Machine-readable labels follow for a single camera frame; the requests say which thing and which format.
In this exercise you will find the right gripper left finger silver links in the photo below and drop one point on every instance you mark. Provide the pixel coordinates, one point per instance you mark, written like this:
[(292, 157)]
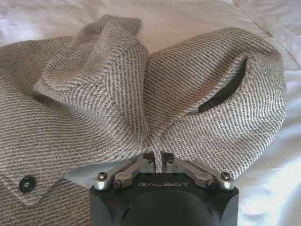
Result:
[(131, 170)]

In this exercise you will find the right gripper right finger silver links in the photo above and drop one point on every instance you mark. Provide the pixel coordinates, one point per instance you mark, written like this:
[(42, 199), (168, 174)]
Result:
[(190, 170)]

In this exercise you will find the beige twill woven jacket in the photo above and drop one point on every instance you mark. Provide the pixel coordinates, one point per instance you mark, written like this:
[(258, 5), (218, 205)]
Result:
[(98, 99)]

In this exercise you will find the white bed sheet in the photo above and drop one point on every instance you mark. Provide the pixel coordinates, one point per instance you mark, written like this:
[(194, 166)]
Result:
[(211, 18)]

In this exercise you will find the black jacket button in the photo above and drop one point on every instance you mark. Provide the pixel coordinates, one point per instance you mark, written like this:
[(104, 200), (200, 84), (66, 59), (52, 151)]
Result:
[(27, 184)]

